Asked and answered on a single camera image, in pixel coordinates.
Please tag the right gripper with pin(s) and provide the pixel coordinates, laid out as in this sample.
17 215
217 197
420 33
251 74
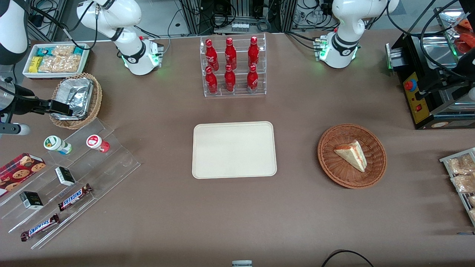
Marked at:
25 104

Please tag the green gum bottle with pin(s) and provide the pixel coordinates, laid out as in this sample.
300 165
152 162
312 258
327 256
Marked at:
57 144

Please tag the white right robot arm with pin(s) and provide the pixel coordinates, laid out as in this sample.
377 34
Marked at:
138 55

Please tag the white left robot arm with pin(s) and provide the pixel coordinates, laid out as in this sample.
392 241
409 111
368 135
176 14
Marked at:
343 48

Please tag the red gum bottle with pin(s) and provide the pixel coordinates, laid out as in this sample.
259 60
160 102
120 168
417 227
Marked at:
97 142

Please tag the beige plastic tray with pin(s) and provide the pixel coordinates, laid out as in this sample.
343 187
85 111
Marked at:
233 150

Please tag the silver foil containers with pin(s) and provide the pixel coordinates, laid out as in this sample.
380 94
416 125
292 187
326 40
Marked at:
76 96

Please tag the wicker basket with foil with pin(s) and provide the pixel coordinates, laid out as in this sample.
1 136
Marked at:
97 100

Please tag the clear cracker bag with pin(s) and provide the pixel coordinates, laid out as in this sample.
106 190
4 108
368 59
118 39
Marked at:
61 63

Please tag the yellow snack packet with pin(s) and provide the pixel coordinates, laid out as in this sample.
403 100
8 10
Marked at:
35 64

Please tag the white snack bin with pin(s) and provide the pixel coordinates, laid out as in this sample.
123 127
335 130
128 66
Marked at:
86 61

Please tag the teal snack packet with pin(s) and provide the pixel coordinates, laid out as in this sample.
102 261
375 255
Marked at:
44 51

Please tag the small black box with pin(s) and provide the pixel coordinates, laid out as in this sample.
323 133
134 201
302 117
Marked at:
65 176
31 200

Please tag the clear acrylic tiered stand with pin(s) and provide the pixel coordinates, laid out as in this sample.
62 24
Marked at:
111 163

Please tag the red cookie box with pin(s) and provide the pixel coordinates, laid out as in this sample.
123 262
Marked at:
20 170

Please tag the snickers bar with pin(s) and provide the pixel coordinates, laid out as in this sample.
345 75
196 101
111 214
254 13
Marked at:
40 227
75 196

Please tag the red cola bottle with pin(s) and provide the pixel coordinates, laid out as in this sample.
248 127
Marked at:
253 52
230 53
230 79
252 79
211 55
211 81

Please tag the clear acrylic bottle rack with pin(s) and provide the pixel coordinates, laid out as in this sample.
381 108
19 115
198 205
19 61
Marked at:
233 92

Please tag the grey power strip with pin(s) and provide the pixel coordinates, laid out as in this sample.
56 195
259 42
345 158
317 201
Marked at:
240 27

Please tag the small grey device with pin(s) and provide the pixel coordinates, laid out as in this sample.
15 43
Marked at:
242 263

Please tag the round brown wicker basket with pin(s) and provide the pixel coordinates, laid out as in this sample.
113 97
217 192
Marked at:
334 170

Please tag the wrapped triangle sandwich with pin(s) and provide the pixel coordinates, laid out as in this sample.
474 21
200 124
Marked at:
352 154

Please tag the red emergency stop button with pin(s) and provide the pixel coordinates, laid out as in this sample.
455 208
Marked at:
410 85

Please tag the black sealing machine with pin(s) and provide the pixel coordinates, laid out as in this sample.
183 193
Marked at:
426 55

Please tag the clear snack bag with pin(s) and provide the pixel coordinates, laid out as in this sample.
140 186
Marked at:
462 165
464 183

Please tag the red packaged food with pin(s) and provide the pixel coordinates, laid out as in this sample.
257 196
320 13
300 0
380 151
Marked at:
465 42

